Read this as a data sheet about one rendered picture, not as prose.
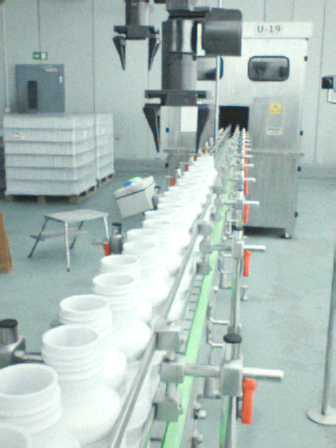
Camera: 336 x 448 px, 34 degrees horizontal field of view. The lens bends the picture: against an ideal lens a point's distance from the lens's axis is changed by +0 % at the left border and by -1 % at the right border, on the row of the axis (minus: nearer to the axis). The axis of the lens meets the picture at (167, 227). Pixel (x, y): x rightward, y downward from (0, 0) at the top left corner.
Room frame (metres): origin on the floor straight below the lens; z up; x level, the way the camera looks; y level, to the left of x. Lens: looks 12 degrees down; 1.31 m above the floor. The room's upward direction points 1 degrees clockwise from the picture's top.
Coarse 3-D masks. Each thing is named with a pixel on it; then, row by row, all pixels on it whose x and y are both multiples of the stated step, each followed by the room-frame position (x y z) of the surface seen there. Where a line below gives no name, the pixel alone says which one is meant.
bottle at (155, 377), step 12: (132, 252) 0.54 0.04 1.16; (144, 252) 0.54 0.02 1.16; (156, 252) 0.55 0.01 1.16; (144, 264) 0.54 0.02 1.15; (156, 264) 0.55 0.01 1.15; (144, 276) 0.54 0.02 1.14; (156, 276) 0.55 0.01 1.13; (144, 288) 0.53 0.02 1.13; (156, 288) 0.54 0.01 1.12; (168, 288) 0.55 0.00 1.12; (156, 300) 0.53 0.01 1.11; (156, 312) 0.53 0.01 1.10; (156, 360) 0.53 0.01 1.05; (156, 372) 0.53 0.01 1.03; (156, 384) 0.53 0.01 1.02
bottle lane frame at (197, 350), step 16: (224, 208) 1.74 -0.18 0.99; (224, 224) 1.81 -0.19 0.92; (224, 240) 1.67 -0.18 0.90; (208, 256) 1.13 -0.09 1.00; (208, 288) 0.94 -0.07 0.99; (192, 336) 0.71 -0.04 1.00; (192, 352) 0.66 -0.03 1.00; (208, 352) 1.02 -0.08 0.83; (176, 384) 0.59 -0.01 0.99; (192, 384) 0.64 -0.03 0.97; (192, 400) 0.64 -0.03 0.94; (192, 416) 0.66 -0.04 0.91; (176, 432) 0.48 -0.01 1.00; (192, 432) 0.67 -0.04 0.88
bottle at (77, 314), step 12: (72, 300) 0.39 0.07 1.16; (84, 300) 0.40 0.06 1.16; (96, 300) 0.40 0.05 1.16; (108, 300) 0.39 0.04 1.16; (60, 312) 0.38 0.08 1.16; (72, 312) 0.37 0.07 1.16; (84, 312) 0.36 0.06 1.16; (96, 312) 0.37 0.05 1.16; (108, 312) 0.38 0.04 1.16; (72, 324) 0.37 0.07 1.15; (84, 324) 0.36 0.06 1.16; (96, 324) 0.37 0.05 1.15; (108, 324) 0.38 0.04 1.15; (108, 336) 0.38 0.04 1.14; (108, 348) 0.37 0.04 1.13; (108, 360) 0.37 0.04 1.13; (120, 360) 0.38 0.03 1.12; (108, 372) 0.36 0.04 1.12; (120, 372) 0.37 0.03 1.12; (108, 384) 0.36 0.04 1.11; (120, 384) 0.37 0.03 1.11; (120, 396) 0.37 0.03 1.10; (120, 408) 0.37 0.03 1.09; (120, 444) 0.37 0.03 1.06
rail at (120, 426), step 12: (216, 144) 2.97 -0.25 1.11; (216, 156) 3.01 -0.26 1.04; (216, 180) 1.49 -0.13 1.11; (204, 216) 1.01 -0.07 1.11; (192, 240) 0.79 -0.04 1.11; (180, 276) 0.63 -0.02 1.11; (192, 276) 0.83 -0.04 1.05; (192, 288) 0.79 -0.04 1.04; (168, 300) 0.53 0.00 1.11; (168, 312) 0.52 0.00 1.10; (156, 336) 0.45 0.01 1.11; (144, 360) 0.40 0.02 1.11; (144, 372) 0.39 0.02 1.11; (132, 384) 0.36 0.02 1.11; (132, 396) 0.34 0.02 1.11; (132, 408) 0.34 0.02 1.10; (156, 408) 0.45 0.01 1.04; (120, 420) 0.31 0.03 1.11; (120, 432) 0.30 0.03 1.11; (144, 432) 0.40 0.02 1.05; (108, 444) 0.29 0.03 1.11; (144, 444) 0.39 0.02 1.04
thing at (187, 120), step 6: (198, 102) 5.60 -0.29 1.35; (180, 108) 5.63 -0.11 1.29; (186, 108) 5.62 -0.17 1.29; (192, 108) 5.61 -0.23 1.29; (180, 114) 5.62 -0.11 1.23; (186, 114) 5.61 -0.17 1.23; (192, 114) 5.61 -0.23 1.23; (180, 120) 5.62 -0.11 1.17; (186, 120) 5.61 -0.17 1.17; (192, 120) 5.60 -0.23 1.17; (180, 126) 5.62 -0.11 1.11; (186, 126) 5.61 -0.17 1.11; (192, 126) 5.60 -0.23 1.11; (192, 132) 5.60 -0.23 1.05
